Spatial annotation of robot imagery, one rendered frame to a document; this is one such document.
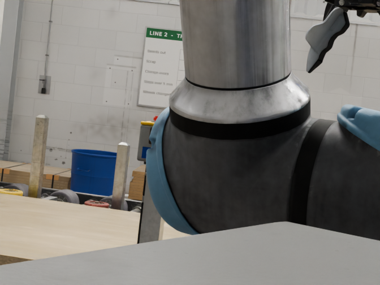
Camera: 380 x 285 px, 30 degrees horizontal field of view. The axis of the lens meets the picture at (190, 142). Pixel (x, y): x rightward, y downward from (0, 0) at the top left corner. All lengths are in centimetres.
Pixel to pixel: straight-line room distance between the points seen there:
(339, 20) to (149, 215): 52
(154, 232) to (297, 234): 111
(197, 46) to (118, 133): 792
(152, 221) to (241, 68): 76
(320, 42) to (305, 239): 80
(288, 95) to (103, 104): 795
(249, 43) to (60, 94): 809
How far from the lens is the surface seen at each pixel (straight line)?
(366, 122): 53
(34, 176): 251
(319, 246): 16
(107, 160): 671
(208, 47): 53
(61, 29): 865
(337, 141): 55
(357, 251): 16
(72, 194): 293
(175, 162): 58
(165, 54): 838
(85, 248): 168
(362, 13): 95
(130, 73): 844
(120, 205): 242
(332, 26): 96
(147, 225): 127
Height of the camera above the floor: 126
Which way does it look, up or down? 3 degrees down
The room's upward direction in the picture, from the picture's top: 7 degrees clockwise
